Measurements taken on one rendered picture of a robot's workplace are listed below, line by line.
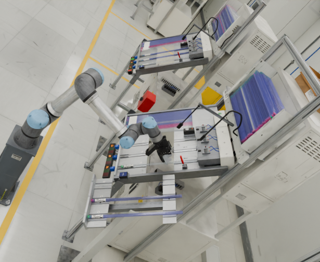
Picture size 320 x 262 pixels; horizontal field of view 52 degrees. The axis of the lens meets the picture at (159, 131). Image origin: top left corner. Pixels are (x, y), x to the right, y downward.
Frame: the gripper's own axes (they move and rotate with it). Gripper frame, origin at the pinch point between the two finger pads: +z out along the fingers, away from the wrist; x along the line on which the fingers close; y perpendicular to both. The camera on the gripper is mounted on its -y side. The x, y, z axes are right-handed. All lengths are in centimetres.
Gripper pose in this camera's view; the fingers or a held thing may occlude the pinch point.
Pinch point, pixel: (165, 162)
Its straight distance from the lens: 212.4
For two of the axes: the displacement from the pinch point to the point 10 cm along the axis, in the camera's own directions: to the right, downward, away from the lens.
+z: 3.6, 7.4, 5.6
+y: 9.3, -2.7, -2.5
